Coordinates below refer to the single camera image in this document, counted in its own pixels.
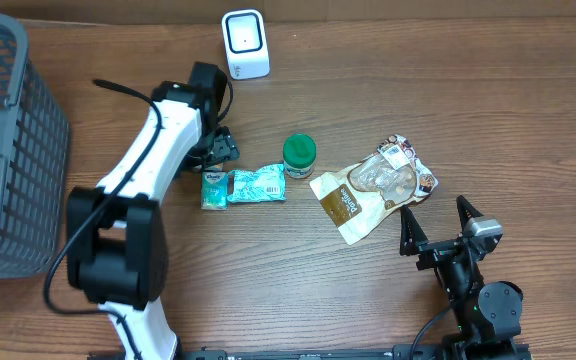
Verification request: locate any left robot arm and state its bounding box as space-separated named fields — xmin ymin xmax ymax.
xmin=54 ymin=62 xmax=240 ymax=359

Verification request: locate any grey plastic shopping basket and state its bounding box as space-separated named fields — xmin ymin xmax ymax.
xmin=0 ymin=14 xmax=71 ymax=279

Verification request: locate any green lid jar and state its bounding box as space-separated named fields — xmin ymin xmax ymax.
xmin=282 ymin=134 xmax=317 ymax=179

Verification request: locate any teal packet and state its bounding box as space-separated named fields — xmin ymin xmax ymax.
xmin=227 ymin=164 xmax=286 ymax=203

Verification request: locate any brown white snack bag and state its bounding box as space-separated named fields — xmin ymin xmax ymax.
xmin=310 ymin=134 xmax=439 ymax=245

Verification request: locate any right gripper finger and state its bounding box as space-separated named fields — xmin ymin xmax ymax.
xmin=400 ymin=205 xmax=428 ymax=256
xmin=456 ymin=195 xmax=483 ymax=233

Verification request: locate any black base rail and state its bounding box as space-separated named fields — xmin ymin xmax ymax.
xmin=87 ymin=342 xmax=534 ymax=360

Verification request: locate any white barcode scanner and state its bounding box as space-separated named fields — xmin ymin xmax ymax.
xmin=221 ymin=9 xmax=270 ymax=80

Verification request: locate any teal tissue pack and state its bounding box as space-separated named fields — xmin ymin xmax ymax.
xmin=201 ymin=172 xmax=229 ymax=210

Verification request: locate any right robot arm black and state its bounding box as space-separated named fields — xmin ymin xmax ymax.
xmin=393 ymin=196 xmax=532 ymax=360

